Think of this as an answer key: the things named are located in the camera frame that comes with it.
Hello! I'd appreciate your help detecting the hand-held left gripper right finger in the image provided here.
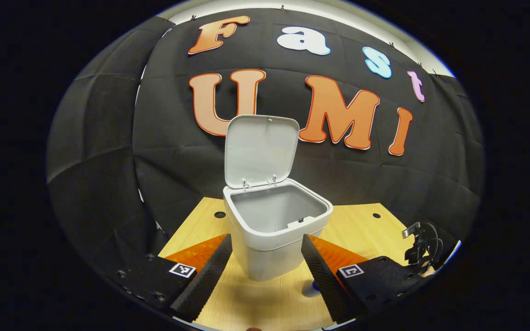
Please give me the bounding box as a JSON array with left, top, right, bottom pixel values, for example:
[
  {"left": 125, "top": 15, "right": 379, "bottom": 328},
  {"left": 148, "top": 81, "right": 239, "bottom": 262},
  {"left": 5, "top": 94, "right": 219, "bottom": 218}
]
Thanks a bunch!
[{"left": 301, "top": 234, "right": 424, "bottom": 325}]

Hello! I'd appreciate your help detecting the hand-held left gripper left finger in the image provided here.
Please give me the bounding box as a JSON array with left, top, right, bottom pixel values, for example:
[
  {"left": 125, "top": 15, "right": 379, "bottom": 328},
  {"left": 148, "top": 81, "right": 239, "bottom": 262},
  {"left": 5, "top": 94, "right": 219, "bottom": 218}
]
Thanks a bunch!
[{"left": 109, "top": 234, "right": 232, "bottom": 323}]

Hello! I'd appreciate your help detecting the white desktop garbage bin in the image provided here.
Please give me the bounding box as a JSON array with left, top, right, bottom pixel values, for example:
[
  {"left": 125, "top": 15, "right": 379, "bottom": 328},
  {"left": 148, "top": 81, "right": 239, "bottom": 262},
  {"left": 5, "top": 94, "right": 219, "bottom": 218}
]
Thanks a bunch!
[{"left": 223, "top": 114, "right": 334, "bottom": 282}]

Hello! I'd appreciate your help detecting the wooden desktop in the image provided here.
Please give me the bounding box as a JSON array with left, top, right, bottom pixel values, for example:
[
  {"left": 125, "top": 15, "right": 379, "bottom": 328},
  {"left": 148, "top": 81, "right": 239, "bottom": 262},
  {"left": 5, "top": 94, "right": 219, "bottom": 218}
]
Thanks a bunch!
[{"left": 158, "top": 197, "right": 436, "bottom": 331}]

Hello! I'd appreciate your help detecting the row of small cloth clips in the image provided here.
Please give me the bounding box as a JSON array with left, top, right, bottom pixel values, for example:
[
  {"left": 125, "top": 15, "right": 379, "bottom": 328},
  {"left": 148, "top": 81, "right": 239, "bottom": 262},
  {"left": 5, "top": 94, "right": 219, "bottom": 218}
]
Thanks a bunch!
[{"left": 164, "top": 5, "right": 438, "bottom": 75}]

